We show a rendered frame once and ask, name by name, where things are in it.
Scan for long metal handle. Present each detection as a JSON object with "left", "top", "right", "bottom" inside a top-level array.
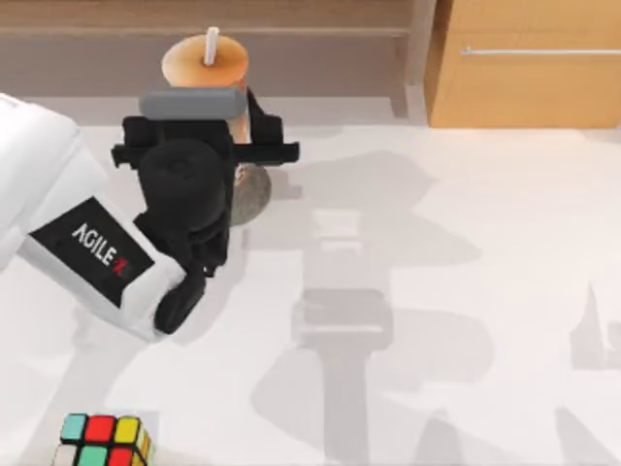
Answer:
[{"left": 460, "top": 45, "right": 621, "bottom": 56}]

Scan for grey round coaster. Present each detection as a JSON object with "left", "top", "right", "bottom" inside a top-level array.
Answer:
[{"left": 229, "top": 166, "right": 273, "bottom": 227}]

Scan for colourful puzzle cube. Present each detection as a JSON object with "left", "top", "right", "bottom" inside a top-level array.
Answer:
[{"left": 51, "top": 412, "right": 158, "bottom": 466}]

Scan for orange cup with white straw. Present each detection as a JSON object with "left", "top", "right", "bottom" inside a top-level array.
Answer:
[{"left": 161, "top": 26, "right": 254, "bottom": 183}]

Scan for light wooden cupboard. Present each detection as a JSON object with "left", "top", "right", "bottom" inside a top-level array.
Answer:
[{"left": 425, "top": 0, "right": 621, "bottom": 130}]

